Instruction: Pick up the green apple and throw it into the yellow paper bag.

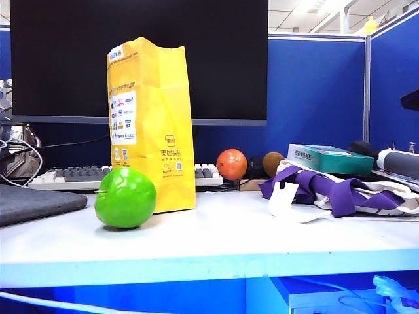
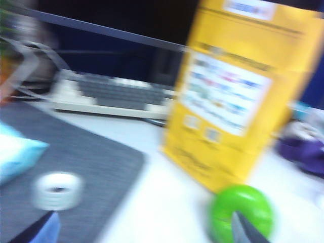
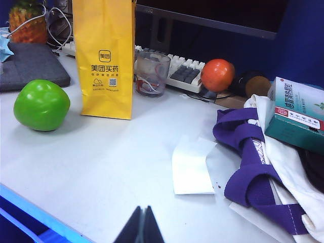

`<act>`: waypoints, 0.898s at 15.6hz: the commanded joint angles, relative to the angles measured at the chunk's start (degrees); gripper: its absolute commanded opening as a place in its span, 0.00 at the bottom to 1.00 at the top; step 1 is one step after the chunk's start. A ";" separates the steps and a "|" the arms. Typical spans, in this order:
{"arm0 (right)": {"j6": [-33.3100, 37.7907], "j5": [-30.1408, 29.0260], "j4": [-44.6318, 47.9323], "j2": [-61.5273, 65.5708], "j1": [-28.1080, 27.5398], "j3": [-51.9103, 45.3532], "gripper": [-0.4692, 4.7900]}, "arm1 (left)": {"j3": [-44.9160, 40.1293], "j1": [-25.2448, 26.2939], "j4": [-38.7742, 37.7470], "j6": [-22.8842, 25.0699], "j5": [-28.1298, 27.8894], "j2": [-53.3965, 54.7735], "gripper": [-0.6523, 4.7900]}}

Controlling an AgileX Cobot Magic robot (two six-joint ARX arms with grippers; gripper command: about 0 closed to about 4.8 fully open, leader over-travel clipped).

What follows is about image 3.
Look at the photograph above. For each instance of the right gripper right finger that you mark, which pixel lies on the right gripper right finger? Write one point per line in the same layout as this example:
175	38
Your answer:
150	230

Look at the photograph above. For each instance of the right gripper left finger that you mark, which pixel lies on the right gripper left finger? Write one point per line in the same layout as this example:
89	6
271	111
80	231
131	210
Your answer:
131	230

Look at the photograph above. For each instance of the green apple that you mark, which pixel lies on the green apple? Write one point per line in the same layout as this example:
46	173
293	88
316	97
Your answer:
41	105

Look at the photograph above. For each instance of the folded white paper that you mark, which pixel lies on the folded white paper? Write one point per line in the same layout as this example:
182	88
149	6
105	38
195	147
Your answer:
189	169

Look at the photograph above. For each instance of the white and purple tote bag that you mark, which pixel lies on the white and purple tote bag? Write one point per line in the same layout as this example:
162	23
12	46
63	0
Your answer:
253	157

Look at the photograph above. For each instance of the yellow paper bag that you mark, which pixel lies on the yellow paper bag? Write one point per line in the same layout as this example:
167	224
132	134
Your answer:
106	33

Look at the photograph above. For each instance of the flat white paper sheet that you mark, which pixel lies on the flat white paper sheet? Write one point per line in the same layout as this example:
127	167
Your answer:
244	216

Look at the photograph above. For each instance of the clear glass cup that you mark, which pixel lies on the clear glass cup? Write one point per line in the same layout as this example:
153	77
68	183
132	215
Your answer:
152	76

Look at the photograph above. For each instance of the white and grey keyboard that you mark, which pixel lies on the white and grey keyboard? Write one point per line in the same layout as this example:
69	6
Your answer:
186	74

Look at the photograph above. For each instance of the orange round fruit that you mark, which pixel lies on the orange round fruit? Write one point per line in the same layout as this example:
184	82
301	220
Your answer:
217	74

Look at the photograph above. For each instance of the black round object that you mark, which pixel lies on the black round object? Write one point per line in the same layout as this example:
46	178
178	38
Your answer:
240	81

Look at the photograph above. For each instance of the brown kiwi fruit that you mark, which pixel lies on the brown kiwi fruit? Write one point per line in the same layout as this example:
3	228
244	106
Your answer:
257	87

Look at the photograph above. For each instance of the green white medicine box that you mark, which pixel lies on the green white medicine box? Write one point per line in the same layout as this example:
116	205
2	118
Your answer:
296	114

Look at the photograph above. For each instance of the grey fabric laptop sleeve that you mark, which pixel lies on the grey fabric laptop sleeve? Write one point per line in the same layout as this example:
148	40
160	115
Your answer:
33	67

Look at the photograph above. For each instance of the light blue tissue pack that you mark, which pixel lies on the light blue tissue pack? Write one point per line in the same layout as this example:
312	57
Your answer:
3	49

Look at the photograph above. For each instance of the black computer monitor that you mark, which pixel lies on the black computer monitor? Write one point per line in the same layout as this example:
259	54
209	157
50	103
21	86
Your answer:
215	11

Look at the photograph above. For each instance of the pineapple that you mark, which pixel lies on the pineapple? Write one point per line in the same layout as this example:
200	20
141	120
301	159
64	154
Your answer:
27	26

